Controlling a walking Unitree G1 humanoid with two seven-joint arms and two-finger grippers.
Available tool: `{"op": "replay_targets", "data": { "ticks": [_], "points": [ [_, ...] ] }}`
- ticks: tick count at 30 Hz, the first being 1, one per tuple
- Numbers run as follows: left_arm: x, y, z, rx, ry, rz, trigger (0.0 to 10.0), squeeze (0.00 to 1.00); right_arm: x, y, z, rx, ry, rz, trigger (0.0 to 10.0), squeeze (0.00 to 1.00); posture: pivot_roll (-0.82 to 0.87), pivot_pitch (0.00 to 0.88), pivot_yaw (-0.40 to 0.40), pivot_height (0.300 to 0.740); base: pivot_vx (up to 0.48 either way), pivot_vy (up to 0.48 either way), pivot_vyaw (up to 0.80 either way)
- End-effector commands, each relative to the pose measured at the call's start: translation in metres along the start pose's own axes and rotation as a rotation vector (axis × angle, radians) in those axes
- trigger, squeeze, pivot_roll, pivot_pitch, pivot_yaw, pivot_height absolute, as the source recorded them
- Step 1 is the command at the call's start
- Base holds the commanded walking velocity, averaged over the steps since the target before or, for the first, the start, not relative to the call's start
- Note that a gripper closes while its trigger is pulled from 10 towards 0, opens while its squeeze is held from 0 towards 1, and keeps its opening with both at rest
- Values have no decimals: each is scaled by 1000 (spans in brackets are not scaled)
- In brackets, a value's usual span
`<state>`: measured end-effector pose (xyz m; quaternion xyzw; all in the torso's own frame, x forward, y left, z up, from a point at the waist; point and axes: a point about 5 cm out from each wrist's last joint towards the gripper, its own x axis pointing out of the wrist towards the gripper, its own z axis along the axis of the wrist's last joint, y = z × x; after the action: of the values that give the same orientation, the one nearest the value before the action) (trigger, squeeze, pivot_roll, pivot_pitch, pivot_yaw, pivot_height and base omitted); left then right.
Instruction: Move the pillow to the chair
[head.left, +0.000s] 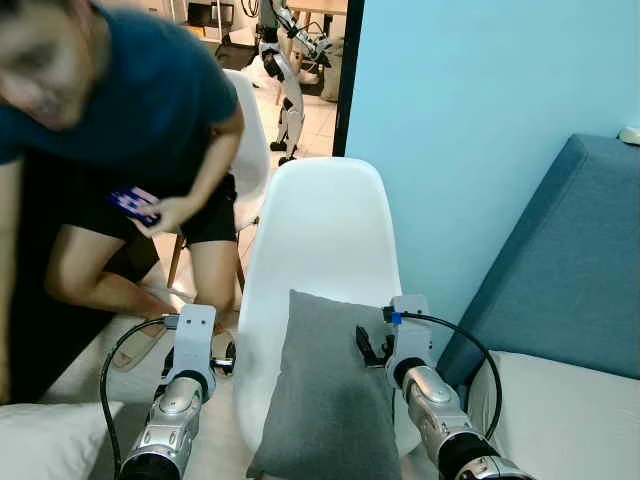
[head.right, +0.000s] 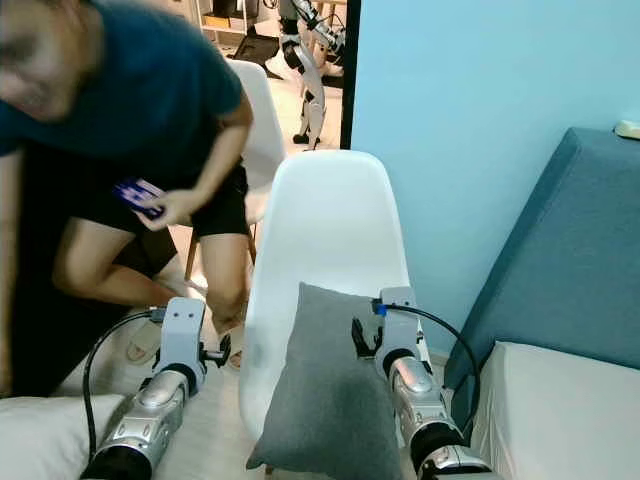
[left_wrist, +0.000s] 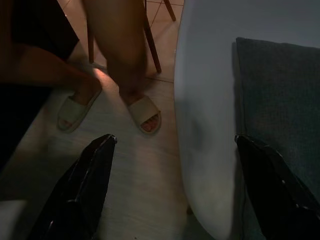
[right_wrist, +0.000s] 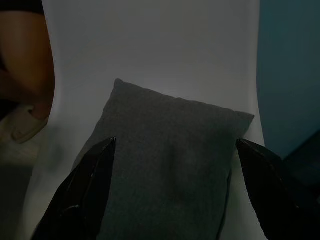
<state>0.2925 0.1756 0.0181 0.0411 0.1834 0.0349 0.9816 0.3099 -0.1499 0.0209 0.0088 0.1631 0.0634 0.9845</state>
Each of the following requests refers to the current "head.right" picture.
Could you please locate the dark smartphone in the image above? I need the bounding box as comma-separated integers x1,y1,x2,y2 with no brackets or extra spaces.
113,178,168,220

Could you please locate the grey square pillow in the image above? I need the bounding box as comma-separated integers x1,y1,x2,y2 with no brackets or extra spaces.
247,283,406,480

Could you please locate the white plastic shell chair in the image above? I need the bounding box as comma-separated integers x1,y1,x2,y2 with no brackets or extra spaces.
238,150,433,446
185,58,288,283

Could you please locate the person's left hand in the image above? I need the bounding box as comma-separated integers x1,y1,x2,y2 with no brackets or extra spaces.
146,188,207,233

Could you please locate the white bedding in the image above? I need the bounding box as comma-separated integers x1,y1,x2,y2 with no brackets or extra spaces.
0,393,126,480

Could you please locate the cream sheeted bed mattress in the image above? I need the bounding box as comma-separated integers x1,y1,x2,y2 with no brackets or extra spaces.
470,342,640,480

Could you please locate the standing white humanoid robot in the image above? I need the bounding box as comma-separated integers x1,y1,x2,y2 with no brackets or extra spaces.
275,0,346,151

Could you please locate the person in blue shirt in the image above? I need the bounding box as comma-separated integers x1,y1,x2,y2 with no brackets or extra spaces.
0,0,256,396

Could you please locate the wooden shelf unit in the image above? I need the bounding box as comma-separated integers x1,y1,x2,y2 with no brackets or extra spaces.
198,0,276,46

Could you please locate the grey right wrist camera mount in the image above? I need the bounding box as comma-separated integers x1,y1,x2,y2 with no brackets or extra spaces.
375,287,421,353

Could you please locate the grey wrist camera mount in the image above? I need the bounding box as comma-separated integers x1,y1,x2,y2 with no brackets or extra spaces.
375,287,421,353
157,297,206,369

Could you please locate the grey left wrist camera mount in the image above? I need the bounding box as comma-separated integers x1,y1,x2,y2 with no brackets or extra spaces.
157,297,206,369

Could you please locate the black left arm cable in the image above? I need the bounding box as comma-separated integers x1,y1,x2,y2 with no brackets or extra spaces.
82,308,167,457

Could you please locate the black door frame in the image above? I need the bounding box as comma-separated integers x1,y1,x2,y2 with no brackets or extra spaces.
339,0,364,151

